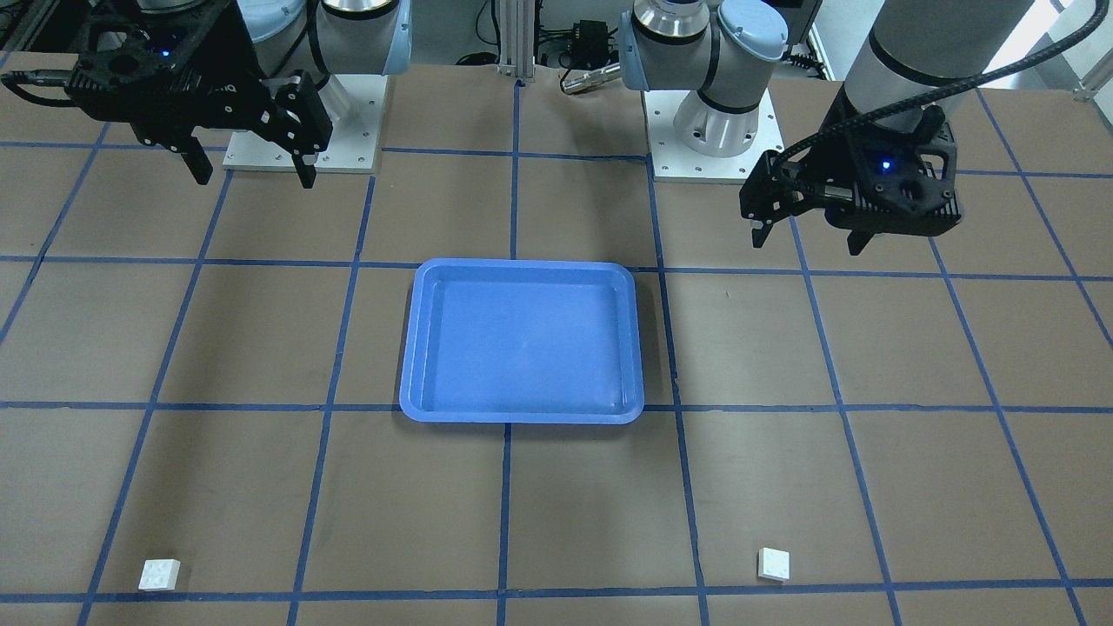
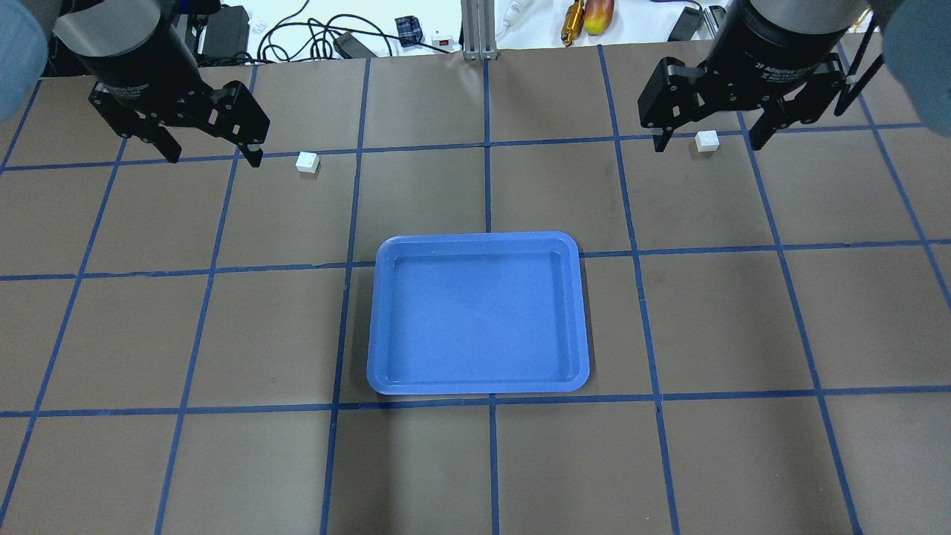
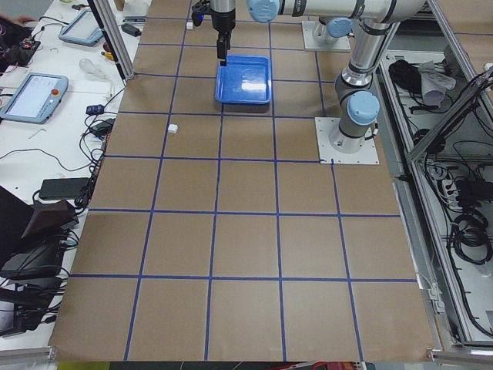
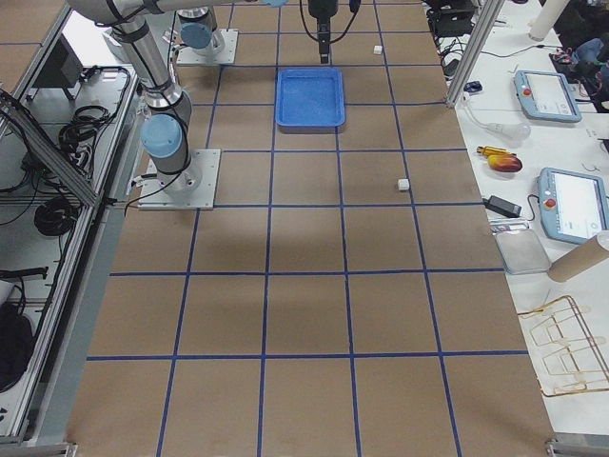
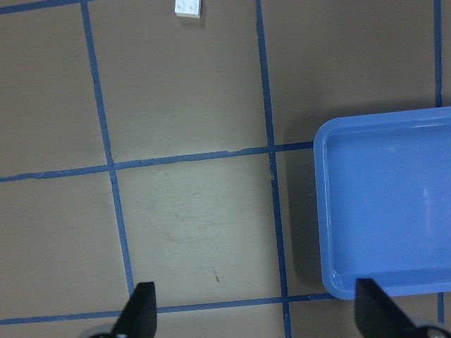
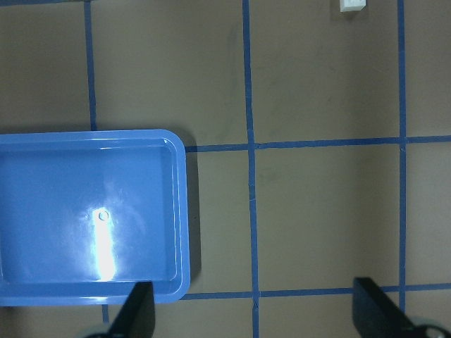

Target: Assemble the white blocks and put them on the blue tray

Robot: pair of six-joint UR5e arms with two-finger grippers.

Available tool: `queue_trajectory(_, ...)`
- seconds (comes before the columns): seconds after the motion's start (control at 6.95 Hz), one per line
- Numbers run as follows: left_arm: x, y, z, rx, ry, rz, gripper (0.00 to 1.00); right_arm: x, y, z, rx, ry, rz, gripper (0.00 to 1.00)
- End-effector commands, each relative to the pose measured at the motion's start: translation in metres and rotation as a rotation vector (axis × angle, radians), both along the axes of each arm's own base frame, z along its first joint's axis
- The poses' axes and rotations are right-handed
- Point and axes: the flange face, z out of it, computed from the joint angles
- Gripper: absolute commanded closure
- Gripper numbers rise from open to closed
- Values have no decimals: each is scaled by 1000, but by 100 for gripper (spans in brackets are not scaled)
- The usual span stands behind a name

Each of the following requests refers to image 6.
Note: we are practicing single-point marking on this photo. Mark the blue plastic tray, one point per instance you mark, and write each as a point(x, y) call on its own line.
point(87, 215)

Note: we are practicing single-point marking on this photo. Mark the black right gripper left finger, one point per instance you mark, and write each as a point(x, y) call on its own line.
point(137, 316)

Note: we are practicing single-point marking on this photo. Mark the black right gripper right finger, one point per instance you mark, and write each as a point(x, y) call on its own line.
point(375, 314)

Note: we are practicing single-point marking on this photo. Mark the white block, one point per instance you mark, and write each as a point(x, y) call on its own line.
point(351, 5)

